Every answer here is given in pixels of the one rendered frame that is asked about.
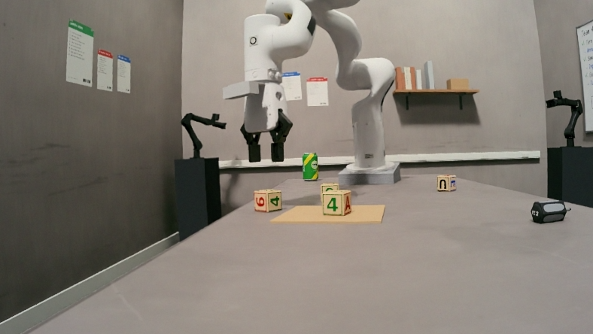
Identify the green drink can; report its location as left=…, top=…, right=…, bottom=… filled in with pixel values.
left=303, top=153, right=318, bottom=181

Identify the tan flat mat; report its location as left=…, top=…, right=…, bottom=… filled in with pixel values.
left=270, top=205, right=385, bottom=223

